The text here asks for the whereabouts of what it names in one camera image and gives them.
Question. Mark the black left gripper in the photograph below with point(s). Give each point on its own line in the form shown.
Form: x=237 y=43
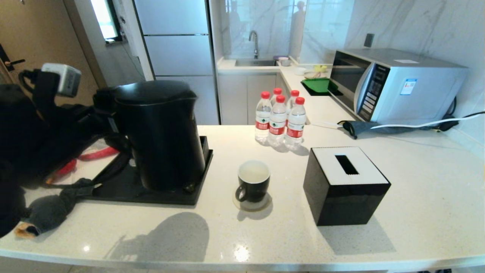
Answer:
x=75 y=123

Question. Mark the black electric kettle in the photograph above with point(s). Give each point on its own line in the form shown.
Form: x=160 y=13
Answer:
x=163 y=140

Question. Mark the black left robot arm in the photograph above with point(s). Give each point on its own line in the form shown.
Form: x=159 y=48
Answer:
x=19 y=144

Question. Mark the black rectangular tray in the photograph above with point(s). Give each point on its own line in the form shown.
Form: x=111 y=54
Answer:
x=125 y=189

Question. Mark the brown wooden door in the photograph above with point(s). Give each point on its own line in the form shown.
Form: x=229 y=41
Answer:
x=45 y=41

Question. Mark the silver three-door fridge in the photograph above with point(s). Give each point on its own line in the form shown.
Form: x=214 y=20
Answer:
x=178 y=57

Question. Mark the dark grey cloth sleeve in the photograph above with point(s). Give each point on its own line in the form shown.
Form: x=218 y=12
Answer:
x=53 y=208

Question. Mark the white sink cabinet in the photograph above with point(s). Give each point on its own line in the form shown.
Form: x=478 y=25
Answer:
x=246 y=98

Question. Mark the clear water bottle red cap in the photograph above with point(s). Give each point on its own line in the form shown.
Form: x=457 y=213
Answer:
x=296 y=128
x=277 y=124
x=262 y=120
x=277 y=93
x=293 y=98

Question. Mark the steel kitchen sink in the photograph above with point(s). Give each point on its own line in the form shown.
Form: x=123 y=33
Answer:
x=255 y=63

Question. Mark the black mug white inside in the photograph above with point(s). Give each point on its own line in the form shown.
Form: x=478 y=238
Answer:
x=253 y=187

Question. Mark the chrome kitchen faucet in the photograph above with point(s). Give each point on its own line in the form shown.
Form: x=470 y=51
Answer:
x=254 y=41

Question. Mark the round translucent coaster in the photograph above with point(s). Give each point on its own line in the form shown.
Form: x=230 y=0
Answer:
x=261 y=206

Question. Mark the white bowl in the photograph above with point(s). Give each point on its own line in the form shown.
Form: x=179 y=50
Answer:
x=300 y=71

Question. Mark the white plate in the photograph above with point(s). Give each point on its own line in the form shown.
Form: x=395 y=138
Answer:
x=312 y=75

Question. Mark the green cutting board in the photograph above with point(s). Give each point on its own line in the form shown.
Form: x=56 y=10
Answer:
x=318 y=85

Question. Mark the yellow kitchen item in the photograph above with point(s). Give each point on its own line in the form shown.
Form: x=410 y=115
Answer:
x=320 y=68

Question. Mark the black tissue box white lid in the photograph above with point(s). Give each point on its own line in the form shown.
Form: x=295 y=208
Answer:
x=343 y=195

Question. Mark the silver microwave oven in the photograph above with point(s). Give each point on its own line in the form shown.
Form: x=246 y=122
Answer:
x=416 y=90

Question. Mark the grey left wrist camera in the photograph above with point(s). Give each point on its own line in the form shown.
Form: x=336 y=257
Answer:
x=62 y=77

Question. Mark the window with dark frame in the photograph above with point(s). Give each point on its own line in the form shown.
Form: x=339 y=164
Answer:
x=104 y=19

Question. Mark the grey wall socket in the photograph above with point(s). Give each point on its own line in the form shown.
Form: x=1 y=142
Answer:
x=369 y=40

